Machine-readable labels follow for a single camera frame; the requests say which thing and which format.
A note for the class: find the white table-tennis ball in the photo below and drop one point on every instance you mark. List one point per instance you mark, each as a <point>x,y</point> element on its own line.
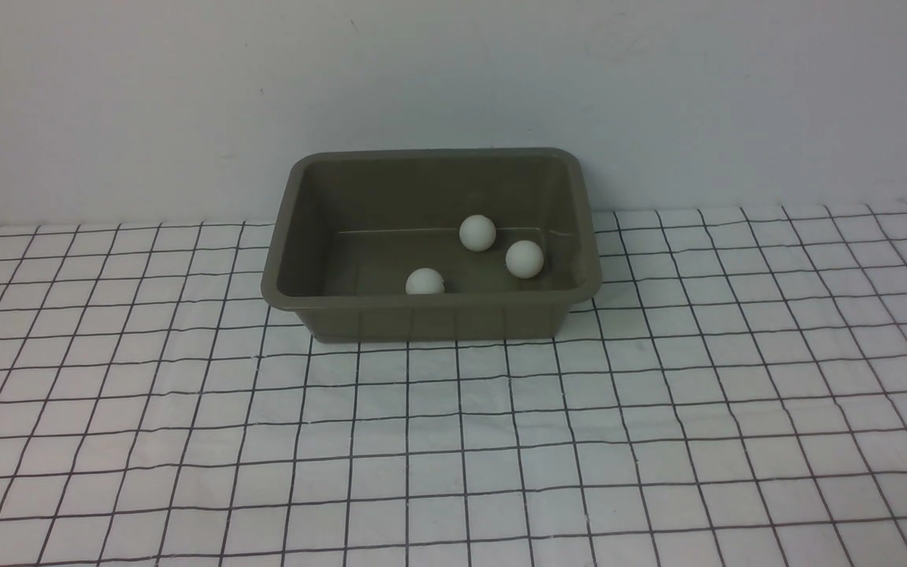
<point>477,233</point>
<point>425,281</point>
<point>525,259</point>

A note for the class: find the olive green plastic bin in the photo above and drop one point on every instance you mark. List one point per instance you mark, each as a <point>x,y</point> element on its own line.
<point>353,225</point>

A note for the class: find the white black-grid tablecloth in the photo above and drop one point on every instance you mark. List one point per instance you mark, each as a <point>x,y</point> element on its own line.
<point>735,395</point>

